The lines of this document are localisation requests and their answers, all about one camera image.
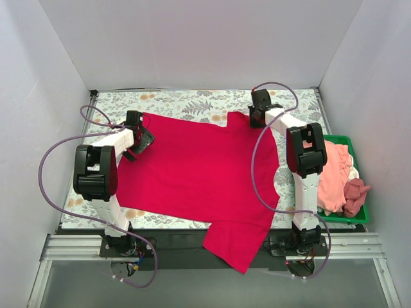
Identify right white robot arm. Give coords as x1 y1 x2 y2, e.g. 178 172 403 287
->
249 89 328 255

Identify purple cable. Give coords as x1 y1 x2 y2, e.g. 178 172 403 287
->
37 104 159 288
250 81 331 280

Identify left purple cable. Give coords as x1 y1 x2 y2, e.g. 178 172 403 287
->
37 104 159 288

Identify floral patterned table mat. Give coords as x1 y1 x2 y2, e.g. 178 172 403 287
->
60 86 328 229

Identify dusty rose t-shirt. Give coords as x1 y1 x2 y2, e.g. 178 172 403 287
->
343 178 371 218

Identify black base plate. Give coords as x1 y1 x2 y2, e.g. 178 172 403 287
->
99 229 327 271

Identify salmon pink t-shirt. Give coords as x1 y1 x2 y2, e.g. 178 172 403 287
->
317 141 354 216

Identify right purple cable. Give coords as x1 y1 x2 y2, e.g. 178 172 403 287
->
250 81 331 280

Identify magenta red t-shirt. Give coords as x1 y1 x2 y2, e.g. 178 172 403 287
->
116 112 279 273

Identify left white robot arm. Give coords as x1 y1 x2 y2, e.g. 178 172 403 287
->
73 110 155 257

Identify green plastic bin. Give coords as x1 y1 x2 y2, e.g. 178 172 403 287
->
318 135 369 224

